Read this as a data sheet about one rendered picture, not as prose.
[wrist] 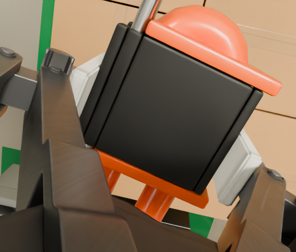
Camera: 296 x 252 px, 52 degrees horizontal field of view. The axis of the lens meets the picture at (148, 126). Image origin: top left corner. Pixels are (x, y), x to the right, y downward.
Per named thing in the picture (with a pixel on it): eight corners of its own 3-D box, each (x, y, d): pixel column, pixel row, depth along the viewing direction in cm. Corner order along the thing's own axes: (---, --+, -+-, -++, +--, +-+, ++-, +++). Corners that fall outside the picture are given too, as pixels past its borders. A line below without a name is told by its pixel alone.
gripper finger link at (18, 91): (42, 125, 12) (-28, 93, 12) (77, 94, 17) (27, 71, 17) (54, 93, 12) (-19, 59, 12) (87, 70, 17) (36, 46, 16)
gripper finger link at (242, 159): (250, 153, 14) (264, 160, 14) (226, 109, 20) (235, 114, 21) (217, 202, 15) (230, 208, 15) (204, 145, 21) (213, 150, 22)
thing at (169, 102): (197, 170, 23) (204, 211, 18) (105, 129, 22) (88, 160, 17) (258, 68, 20) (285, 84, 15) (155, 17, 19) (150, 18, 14)
